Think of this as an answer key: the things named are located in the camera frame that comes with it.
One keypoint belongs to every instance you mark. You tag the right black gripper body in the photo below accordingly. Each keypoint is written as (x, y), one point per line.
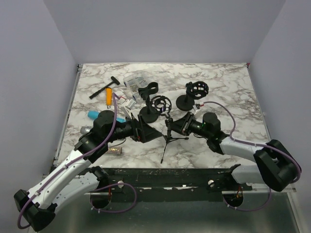
(192, 125)

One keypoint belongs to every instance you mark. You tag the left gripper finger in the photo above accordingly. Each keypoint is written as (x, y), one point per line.
(144, 127)
(149, 135)

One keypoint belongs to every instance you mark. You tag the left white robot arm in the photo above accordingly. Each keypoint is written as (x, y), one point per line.
(38, 204)

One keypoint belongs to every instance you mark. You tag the black tripod mic stand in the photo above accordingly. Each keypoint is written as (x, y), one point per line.
(163, 107)

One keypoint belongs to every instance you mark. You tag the black round-base mic stand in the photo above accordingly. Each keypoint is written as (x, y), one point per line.
(148, 113)

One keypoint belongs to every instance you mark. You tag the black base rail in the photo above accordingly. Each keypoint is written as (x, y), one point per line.
(168, 184)

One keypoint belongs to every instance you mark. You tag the glitter handle microphone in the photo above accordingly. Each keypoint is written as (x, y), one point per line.
(114, 151)

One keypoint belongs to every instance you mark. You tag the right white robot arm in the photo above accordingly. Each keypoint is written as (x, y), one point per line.
(274, 165)

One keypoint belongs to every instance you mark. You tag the blue microphone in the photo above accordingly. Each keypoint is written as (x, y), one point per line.
(94, 114)

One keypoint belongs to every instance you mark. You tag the clear plastic screw box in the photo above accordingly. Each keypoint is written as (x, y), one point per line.
(133, 82)

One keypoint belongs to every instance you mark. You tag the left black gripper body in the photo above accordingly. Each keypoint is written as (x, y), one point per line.
(127, 129)

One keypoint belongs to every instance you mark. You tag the tall grey microphone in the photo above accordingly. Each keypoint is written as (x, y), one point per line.
(85, 129)

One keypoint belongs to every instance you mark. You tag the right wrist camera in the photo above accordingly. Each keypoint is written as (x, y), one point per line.
(196, 110)

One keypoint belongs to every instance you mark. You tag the black T-handle tool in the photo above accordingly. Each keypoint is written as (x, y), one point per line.
(113, 81)

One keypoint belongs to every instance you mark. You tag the orange utility knife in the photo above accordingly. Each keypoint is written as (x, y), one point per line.
(109, 100)

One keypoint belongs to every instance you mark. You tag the black shock-mount mic stand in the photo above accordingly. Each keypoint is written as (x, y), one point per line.
(194, 91)

